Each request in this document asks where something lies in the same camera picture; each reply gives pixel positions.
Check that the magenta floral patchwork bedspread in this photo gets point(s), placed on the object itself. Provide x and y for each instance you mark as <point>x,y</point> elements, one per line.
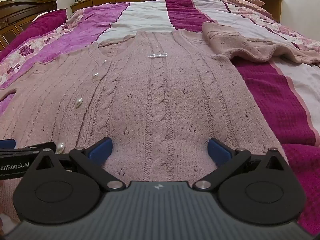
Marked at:
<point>150,17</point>

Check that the dark wooden headboard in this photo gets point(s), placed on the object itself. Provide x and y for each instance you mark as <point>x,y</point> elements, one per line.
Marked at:
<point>20,12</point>

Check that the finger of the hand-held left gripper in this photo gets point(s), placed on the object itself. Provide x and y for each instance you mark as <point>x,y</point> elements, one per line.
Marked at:
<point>7,143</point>
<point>42,147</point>

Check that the pink knitted sweater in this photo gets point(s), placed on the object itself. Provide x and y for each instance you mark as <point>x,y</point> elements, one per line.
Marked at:
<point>162,92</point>

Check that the pink crochet pillow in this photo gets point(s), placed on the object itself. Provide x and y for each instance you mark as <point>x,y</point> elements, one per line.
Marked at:
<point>237,1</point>

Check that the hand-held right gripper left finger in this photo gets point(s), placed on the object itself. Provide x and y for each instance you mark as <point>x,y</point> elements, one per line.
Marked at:
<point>101,152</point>

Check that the magenta pillow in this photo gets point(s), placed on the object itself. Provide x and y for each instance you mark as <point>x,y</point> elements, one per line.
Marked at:
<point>45,23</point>

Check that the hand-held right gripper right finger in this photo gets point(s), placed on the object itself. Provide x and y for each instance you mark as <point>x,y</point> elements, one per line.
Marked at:
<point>220,153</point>

